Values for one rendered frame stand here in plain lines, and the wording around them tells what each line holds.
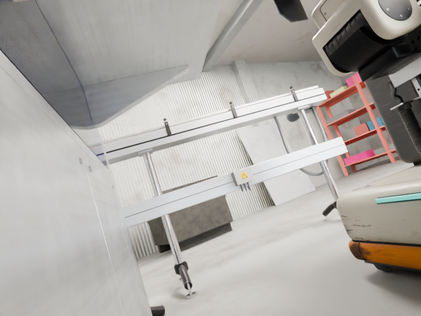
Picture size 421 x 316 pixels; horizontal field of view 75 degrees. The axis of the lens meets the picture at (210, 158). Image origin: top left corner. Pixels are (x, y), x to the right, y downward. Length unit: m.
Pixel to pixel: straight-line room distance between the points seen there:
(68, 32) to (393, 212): 0.93
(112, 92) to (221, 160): 4.53
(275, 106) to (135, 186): 3.16
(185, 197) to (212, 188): 0.18
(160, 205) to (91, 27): 1.15
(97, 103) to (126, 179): 3.76
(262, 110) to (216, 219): 1.93
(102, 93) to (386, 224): 0.92
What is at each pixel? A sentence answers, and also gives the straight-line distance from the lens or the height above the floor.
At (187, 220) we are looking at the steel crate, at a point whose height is 0.32.
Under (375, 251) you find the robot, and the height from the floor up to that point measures 0.10.
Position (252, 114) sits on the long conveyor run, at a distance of 1.89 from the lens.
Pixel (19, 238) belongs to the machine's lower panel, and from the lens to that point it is 0.25.
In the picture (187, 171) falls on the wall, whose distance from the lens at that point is 4.96.
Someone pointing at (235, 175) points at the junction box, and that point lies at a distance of 1.71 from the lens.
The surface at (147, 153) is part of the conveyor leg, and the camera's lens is 1.74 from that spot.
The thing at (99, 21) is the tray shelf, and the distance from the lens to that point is 0.73.
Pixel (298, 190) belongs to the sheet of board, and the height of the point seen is 0.10.
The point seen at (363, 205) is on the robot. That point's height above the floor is 0.24.
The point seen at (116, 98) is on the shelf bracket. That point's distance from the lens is 0.91.
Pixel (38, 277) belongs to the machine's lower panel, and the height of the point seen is 0.39.
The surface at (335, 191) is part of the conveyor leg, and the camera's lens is 2.07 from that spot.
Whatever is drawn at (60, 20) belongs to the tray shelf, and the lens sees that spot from 0.72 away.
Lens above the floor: 0.39
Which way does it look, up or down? 9 degrees up
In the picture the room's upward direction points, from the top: 19 degrees counter-clockwise
